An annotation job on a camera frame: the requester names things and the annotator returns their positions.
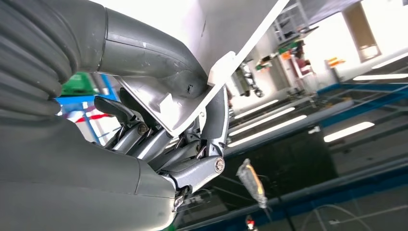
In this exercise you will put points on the red barrier belt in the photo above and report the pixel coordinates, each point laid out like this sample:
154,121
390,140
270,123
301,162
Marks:
95,117

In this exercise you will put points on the grey orange hanging device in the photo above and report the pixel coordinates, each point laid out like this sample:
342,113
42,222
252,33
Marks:
251,181

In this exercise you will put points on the brown framed door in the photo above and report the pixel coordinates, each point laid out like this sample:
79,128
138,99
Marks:
357,25

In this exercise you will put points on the white ceiling light strip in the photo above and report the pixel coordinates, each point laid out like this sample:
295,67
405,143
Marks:
349,131
382,76
261,121
267,130
392,60
256,109

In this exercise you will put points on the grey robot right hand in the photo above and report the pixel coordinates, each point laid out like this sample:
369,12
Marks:
63,178

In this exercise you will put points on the green plastic crate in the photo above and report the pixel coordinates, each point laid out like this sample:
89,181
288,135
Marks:
78,86

